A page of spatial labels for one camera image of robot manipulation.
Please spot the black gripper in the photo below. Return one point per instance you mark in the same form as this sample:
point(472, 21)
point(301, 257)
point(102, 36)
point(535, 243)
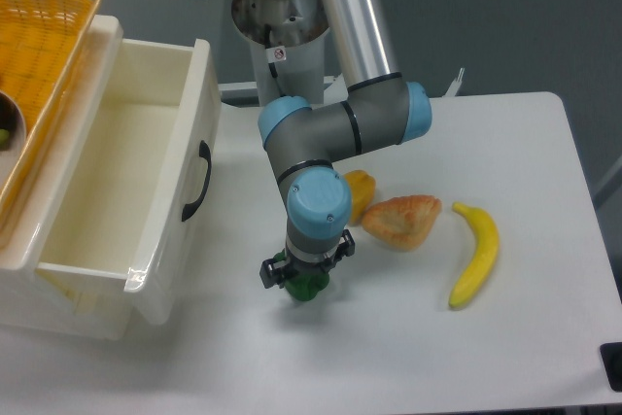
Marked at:
point(275, 272)

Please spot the green bell pepper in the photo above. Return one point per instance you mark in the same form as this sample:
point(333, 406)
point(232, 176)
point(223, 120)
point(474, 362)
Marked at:
point(300, 286)

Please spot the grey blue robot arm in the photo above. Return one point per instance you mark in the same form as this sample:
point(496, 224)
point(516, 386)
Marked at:
point(329, 89)

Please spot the yellow bell pepper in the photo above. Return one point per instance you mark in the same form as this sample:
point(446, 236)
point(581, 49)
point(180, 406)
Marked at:
point(362, 187)

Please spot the orange bread pastry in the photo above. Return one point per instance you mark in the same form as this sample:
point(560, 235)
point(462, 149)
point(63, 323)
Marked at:
point(403, 223)

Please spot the white plastic drawer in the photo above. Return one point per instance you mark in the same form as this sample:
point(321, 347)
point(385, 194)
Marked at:
point(160, 101)

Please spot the yellow banana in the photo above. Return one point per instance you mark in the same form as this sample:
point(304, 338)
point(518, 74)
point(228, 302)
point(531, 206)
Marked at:
point(484, 256)

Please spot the white drawer cabinet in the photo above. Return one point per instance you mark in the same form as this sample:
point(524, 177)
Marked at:
point(60, 267)

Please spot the black object at table edge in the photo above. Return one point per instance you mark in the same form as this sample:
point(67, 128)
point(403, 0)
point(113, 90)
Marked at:
point(611, 354)

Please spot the grey bowl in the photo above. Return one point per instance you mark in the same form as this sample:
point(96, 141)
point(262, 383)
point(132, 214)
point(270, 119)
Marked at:
point(13, 120)

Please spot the green item in bowl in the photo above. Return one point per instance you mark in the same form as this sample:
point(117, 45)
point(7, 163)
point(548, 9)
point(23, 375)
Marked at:
point(5, 136)

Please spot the yellow woven basket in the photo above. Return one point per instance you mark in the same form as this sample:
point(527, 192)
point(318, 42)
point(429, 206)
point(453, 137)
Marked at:
point(40, 43)

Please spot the black drawer handle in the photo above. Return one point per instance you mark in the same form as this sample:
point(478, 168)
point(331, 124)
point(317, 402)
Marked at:
point(201, 181)

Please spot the white table bracket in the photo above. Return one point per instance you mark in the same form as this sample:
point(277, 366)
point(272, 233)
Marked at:
point(456, 84)

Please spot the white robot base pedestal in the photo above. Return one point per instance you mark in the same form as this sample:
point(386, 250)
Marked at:
point(287, 45)

